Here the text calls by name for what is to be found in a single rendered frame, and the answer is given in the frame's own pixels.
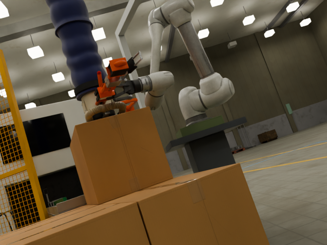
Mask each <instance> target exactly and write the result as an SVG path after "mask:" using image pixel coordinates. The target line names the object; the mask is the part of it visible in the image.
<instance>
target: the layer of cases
mask: <svg viewBox="0 0 327 245"><path fill-rule="evenodd" d="M0 245H270V244H269V241H268V239H267V236H266V233H265V230H264V228H263V225H262V223H261V220H260V217H259V215H258V212H257V209H256V206H255V204H254V201H253V198H252V195H251V192H250V190H249V187H248V184H247V182H246V179H245V176H244V173H243V171H242V168H241V166H240V163H236V164H232V165H227V166H223V167H219V168H214V169H211V170H206V171H202V172H198V173H193V174H189V175H184V176H179V177H175V178H172V179H170V180H167V181H164V182H161V183H158V184H156V185H153V186H150V187H147V188H145V189H142V190H139V191H136V192H133V193H130V194H128V195H125V196H122V197H119V198H116V199H114V200H111V201H108V202H106V203H103V204H100V205H90V204H87V205H84V206H81V207H79V208H76V209H73V210H70V211H68V212H65V213H62V214H59V215H56V216H53V217H51V218H48V219H45V220H42V221H39V222H37V223H34V224H31V225H28V226H25V227H22V228H19V229H17V230H14V231H11V232H8V233H6V234H3V235H0Z"/></svg>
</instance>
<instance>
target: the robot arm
mask: <svg viewBox="0 0 327 245"><path fill-rule="evenodd" d="M193 11H194V3H193V1H192V0H169V1H167V2H166V3H164V4H163V5H162V6H160V7H158V8H154V9H153V10H152V11H151V12H150V14H149V17H148V28H149V32H150V36H151V40H152V49H151V65H150V75H147V76H143V77H139V78H138V79H135V80H127V79H126V77H124V78H123V79H122V78H121V79H122V81H125V83H124V84H120V85H119V86H116V87H117V88H123V89H124V91H122V92H120V93H118V94H116V95H113V96H108V97H104V98H100V99H99V100H103V99H106V100H111V99H113V100H114V101H115V102H118V101H123V100H131V99H132V98H133V97H132V95H133V94H134V93H139V92H141V93H144V92H145V106H146V107H148V106H149V107H150V110H157V109H158V108H159V107H160V106H161V104H162V102H163V99H164V92H165V91H166V90H167V88H170V87H171V86H172V85H174V83H175V80H174V76H173V74H172V73H171V72H169V71H159V66H160V57H161V47H162V36H163V32H164V28H165V27H167V26H168V25H170V24H172V25H173V26H174V27H175V28H177V29H178V31H179V33H180V35H181V37H182V39H183V42H184V44H185V46H186V48H187V50H188V52H189V54H190V56H191V59H192V61H193V63H194V65H195V67H196V69H197V71H198V74H199V76H200V78H201V80H200V89H197V88H196V87H186V88H184V89H182V90H181V91H180V93H179V105H180V109H181V112H182V115H183V117H184V119H185V122H186V126H189V125H192V124H195V123H199V122H201V121H204V120H207V119H210V118H212V117H210V118H208V117H207V115H206V113H205V112H206V111H207V110H208V109H211V108H214V107H216V106H219V105H221V104H223V103H225V102H227V101H228V100H229V99H230V98H231V97H232V96H233V95H234V93H235V89H234V86H233V83H232V81H230V80H229V79H228V78H222V77H221V75H220V74H219V73H216V72H214V70H213V68H212V66H211V64H210V61H209V59H208V57H207V55H206V53H205V51H204V48H203V46H202V44H201V41H200V39H199V37H198V35H197V33H196V30H195V28H194V26H193V24H192V22H191V21H192V14H191V13H192V12H193ZM126 93H127V94H129V96H126V97H121V98H117V97H119V96H121V95H123V94H126Z"/></svg>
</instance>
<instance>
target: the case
mask: <svg viewBox="0 0 327 245"><path fill-rule="evenodd" d="M70 149H71V152H72V155H73V159H74V162H75V166H76V169H77V172H78V176H79V179H80V183H81V186H82V189H83V193H84V196H85V200H86V203H87V204H90V205H100V204H103V203H106V202H108V201H111V200H114V199H116V198H119V197H122V196H125V195H128V194H130V193H134V192H136V191H139V190H142V189H145V188H147V187H150V186H153V185H156V184H158V183H161V182H164V181H167V180H170V179H172V178H173V175H172V173H171V170H170V167H169V164H168V161H167V158H166V155H165V152H164V148H163V145H162V142H161V139H160V136H159V133H158V131H157V128H156V125H155V122H154V119H153V116H152V113H151V110H150V107H149V106H148V107H144V108H140V109H136V110H133V111H129V112H125V113H121V114H117V115H113V116H109V117H106V118H102V119H98V120H94V121H90V122H86V123H82V124H78V125H75V127H74V131H73V136H72V140H71V144H70Z"/></svg>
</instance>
